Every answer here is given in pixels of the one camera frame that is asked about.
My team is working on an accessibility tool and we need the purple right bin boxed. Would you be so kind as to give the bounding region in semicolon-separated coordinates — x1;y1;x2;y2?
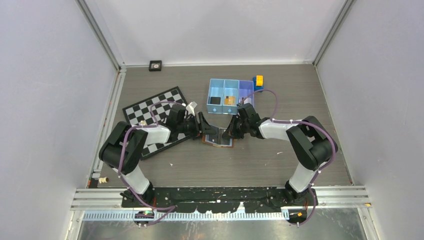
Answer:
237;80;254;106

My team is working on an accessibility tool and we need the grey card in holder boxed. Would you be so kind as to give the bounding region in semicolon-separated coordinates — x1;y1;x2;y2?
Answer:
205;133;219;145

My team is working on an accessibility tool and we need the orange card in bin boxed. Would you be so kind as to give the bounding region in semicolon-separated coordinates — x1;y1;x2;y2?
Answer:
223;95;236;106

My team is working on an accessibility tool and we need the light blue left bin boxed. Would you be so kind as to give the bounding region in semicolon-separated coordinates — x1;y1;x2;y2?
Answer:
206;78;224;114

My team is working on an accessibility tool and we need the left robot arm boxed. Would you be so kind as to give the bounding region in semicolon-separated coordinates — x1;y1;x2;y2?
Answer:
98;104;216;207

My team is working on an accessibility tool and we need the brown leather card holder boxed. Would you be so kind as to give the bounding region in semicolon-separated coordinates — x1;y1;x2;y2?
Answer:
202;126;234;148

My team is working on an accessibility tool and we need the blue yellow toy block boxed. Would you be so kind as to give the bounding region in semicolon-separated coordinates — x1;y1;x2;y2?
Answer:
252;75;264;91

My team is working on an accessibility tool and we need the light blue bin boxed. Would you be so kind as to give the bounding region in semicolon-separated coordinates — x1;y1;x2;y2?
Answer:
206;78;224;114
222;79;240;115

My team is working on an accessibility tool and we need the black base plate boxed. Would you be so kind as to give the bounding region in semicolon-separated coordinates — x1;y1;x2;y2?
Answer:
121;186;318;214

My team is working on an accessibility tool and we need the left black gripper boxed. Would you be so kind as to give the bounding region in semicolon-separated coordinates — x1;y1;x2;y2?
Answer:
177;112;216;140

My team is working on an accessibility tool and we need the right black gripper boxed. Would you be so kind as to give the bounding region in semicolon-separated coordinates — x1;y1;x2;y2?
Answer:
222;114;250;140

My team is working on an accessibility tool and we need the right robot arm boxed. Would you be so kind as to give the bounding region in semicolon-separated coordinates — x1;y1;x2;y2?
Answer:
222;103;338;205

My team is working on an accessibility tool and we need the black white chessboard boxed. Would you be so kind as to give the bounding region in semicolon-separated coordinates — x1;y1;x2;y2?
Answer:
122;86;193;161

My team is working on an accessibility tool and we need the light blue middle bin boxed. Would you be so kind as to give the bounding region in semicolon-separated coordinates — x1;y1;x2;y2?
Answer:
222;79;240;115

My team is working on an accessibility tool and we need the cream chess piece on floor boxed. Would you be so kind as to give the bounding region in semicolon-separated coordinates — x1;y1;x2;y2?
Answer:
98;177;109;184

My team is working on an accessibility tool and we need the black card in bin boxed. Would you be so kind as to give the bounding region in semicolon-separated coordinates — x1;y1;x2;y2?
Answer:
209;96;221;105

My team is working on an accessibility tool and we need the small black square box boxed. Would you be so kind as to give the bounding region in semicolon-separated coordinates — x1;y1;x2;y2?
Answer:
148;60;163;72

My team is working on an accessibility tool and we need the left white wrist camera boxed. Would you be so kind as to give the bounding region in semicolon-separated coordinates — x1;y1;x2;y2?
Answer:
185;101;198;116

